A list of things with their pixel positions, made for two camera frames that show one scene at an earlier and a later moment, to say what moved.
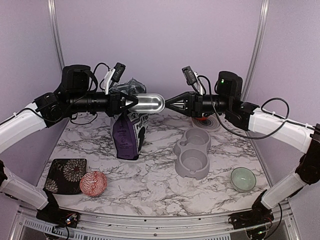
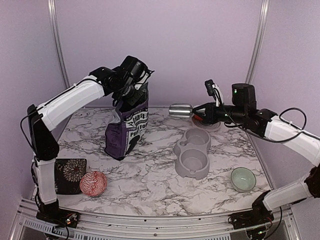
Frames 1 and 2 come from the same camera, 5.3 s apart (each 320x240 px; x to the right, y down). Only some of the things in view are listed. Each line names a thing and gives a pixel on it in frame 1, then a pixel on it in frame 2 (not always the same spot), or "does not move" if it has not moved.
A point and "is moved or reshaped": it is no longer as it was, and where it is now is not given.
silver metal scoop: [149, 103] is moved or reshaped
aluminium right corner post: [261, 28] does not move
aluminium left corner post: [51, 4] does not move
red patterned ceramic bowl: [93, 183] does not move
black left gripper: [114, 106] to [133, 100]
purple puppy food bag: [130, 129] is moved or reshaped
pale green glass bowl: [243, 179] does not move
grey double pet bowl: [191, 152] does not move
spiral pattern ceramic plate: [212, 123] does not move
